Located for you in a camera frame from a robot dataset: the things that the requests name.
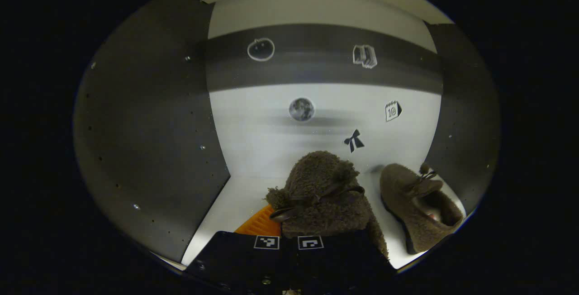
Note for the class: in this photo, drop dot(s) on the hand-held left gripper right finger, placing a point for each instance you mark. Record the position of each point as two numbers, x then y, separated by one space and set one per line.
334 263

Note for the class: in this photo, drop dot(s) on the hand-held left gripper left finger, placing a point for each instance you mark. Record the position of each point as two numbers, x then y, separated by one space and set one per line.
239 259

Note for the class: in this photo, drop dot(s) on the brown fuzzy shoe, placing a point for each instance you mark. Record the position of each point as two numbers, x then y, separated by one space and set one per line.
321 182
407 195

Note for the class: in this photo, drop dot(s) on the white shoe cabinet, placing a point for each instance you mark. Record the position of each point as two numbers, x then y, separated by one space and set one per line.
253 127

